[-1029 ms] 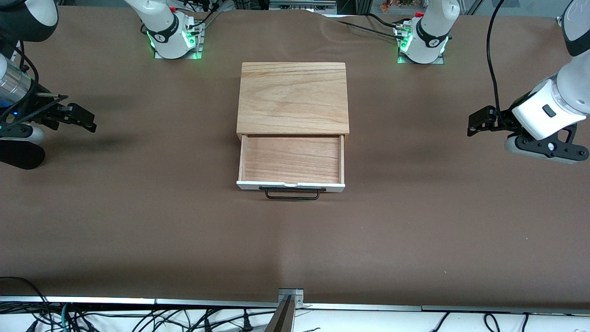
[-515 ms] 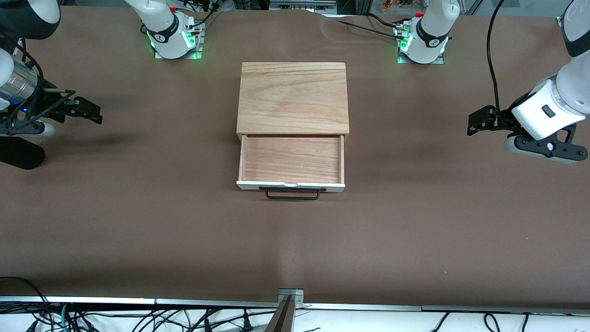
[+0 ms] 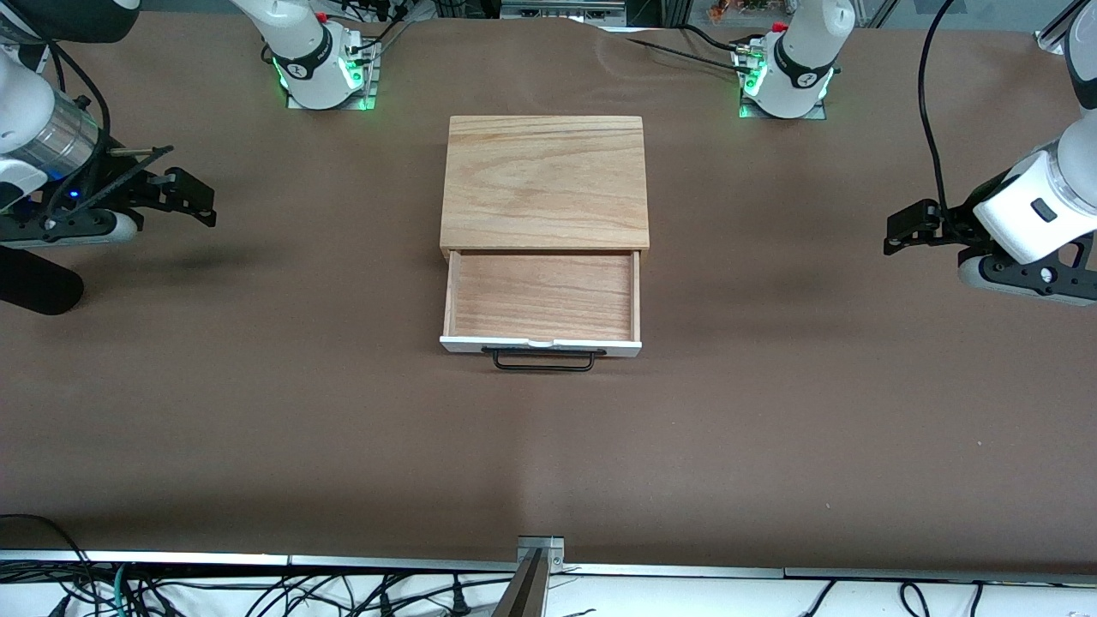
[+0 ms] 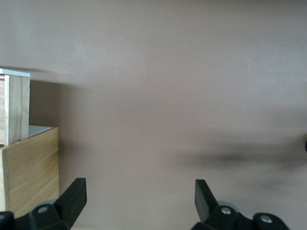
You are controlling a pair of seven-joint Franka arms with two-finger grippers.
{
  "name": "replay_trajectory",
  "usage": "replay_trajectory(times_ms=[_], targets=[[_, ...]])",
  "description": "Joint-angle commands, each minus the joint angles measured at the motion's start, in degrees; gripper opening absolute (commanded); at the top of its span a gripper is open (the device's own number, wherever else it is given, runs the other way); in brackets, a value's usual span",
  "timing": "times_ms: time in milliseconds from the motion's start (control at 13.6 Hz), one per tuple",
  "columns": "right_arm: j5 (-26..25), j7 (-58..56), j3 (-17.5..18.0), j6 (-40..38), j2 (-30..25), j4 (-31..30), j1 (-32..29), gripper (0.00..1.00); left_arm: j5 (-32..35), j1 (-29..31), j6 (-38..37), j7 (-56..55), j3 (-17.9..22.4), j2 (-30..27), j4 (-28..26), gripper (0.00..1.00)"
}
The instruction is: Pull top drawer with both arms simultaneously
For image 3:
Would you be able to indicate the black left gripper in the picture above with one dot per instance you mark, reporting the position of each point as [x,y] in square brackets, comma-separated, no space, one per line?
[958,224]

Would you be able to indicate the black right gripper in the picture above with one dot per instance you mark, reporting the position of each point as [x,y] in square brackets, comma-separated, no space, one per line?
[127,190]

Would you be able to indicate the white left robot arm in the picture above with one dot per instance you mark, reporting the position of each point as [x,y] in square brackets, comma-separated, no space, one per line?
[1028,214]

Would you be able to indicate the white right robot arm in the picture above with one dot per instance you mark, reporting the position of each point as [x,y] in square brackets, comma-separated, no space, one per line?
[300,34]

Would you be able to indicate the wooden drawer cabinet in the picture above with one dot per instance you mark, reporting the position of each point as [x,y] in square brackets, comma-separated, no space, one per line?
[544,180]

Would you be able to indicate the black foam cylinder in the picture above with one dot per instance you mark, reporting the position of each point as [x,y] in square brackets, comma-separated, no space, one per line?
[34,283]

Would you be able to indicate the grey metal equipment box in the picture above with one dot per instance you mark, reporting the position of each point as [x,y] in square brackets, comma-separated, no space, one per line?
[557,10]

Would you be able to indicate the aluminium table edge rail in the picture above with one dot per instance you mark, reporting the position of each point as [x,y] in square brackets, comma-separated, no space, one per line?
[943,577]
[171,558]
[686,571]

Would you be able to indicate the grey metal mounting bracket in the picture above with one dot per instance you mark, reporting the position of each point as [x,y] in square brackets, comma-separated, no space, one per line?
[536,557]

